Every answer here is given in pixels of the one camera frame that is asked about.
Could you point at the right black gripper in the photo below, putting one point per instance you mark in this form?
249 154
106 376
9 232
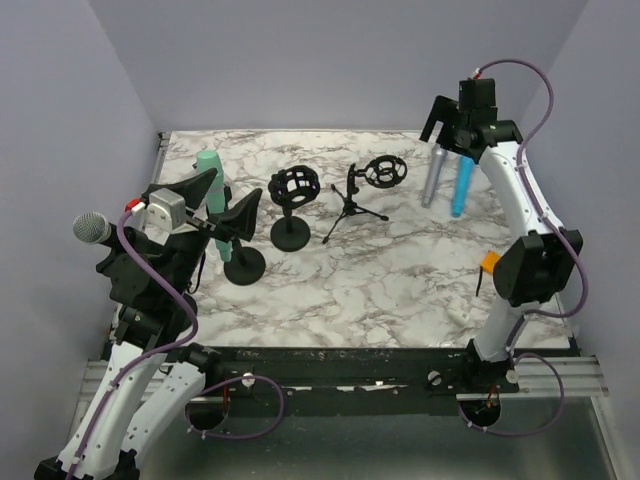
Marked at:
443 110

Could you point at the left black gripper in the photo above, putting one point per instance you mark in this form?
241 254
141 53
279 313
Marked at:
242 218

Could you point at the blue microphone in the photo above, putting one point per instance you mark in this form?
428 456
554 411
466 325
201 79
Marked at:
463 181

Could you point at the grey microphone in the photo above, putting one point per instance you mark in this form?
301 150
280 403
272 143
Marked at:
438 157

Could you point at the black round-base shock mount stand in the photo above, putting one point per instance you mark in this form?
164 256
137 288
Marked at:
291 189

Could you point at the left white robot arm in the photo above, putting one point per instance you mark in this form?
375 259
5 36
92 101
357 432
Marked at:
155 367

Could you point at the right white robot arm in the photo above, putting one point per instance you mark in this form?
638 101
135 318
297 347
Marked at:
543 253

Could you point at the teal microphone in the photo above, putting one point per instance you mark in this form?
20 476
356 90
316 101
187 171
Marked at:
215 198

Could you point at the black round-base clip stand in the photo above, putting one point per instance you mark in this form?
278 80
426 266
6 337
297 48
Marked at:
247 265

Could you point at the black microphone silver grille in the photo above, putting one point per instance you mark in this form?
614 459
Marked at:
94 228

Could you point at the orange tape measure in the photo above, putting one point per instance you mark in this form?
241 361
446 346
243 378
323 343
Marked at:
487 267

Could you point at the small white plastic piece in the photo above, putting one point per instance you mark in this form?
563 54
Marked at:
458 312

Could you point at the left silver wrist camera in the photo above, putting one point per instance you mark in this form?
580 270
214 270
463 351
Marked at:
163 208

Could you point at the black tripod shock mount stand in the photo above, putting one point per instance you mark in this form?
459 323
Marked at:
383 172

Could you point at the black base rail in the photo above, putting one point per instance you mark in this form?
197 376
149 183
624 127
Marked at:
329 382

